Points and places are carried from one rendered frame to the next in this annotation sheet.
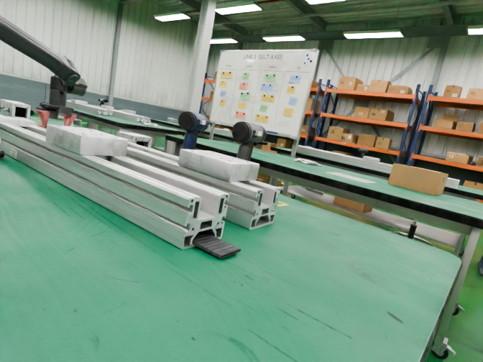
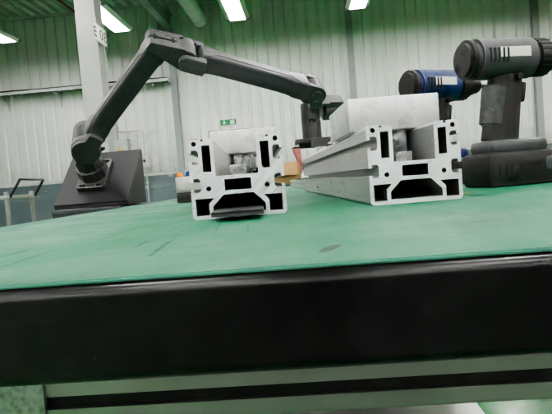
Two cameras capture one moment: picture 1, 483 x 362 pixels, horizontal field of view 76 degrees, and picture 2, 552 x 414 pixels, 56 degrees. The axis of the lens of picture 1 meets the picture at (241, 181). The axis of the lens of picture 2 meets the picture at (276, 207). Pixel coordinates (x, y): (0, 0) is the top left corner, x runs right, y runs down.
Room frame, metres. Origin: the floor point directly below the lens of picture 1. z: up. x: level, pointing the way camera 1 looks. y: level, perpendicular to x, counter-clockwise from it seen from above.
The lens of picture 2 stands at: (0.20, -0.42, 0.82)
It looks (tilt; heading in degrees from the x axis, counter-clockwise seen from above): 3 degrees down; 54
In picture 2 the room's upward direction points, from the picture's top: 5 degrees counter-clockwise
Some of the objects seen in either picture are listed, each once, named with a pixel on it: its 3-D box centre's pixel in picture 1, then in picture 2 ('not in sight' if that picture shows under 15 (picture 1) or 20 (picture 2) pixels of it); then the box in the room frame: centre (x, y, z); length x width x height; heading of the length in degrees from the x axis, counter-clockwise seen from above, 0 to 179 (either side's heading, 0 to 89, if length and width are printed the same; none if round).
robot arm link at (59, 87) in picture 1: (60, 85); (312, 112); (1.21, 0.76, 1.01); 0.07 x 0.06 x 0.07; 156
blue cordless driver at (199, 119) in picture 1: (194, 145); (450, 127); (1.07, 0.18, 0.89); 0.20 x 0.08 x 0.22; 168
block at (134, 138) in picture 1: (130, 146); not in sight; (1.20, 0.45, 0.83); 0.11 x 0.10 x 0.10; 150
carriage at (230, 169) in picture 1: (217, 169); (379, 130); (0.73, 0.06, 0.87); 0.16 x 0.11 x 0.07; 56
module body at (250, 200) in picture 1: (149, 166); (349, 170); (0.87, 0.27, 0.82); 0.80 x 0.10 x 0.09; 56
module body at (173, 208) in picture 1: (83, 166); (246, 178); (0.72, 0.37, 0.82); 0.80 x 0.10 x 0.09; 56
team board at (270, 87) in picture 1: (250, 128); not in sight; (4.07, 0.01, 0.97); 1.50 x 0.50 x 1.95; 51
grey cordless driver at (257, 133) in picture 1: (249, 158); (524, 111); (0.98, -0.01, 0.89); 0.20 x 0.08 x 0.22; 155
